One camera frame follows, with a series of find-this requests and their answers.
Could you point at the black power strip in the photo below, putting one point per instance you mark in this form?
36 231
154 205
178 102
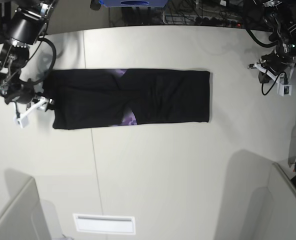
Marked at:
216 22

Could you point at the right grey partition panel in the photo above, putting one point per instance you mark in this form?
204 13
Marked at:
282 225

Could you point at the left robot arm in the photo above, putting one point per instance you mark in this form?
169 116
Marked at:
277 15

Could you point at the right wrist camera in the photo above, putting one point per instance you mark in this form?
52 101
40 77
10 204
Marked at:
22 122

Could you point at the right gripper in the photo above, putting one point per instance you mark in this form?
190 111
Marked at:
23 92

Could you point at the white label plate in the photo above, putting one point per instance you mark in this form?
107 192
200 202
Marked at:
105 224

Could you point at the grey partition panel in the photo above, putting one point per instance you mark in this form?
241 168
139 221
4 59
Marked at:
22 218
282 225

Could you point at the left grey partition panel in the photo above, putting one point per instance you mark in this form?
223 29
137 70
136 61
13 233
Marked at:
22 218

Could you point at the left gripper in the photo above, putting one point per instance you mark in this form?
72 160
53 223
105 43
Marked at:
271 65

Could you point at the black T-shirt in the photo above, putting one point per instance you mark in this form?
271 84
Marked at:
85 98

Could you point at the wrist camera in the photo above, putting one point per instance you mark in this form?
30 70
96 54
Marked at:
22 122
284 89

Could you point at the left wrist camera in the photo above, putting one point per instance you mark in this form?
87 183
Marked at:
284 89

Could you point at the blue box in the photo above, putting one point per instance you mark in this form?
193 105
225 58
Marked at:
134 3

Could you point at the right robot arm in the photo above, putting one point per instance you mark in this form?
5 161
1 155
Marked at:
27 27

